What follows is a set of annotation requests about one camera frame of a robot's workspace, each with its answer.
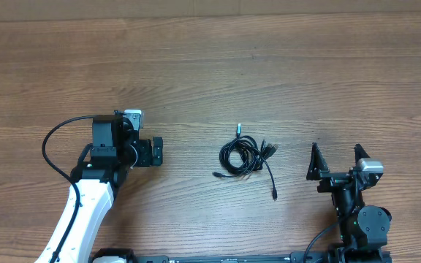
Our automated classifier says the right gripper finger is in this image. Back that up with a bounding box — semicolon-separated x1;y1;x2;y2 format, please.
306;142;329;180
354;144;370;164

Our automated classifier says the thick black USB-A cable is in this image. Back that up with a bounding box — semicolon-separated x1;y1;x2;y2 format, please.
219;135;279;176

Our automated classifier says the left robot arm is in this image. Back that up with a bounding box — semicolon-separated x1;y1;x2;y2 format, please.
38;110;163;263

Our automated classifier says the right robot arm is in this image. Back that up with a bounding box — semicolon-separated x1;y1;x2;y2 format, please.
303;143;392;262

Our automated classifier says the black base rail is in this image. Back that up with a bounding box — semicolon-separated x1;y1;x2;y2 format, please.
89;248;392;263

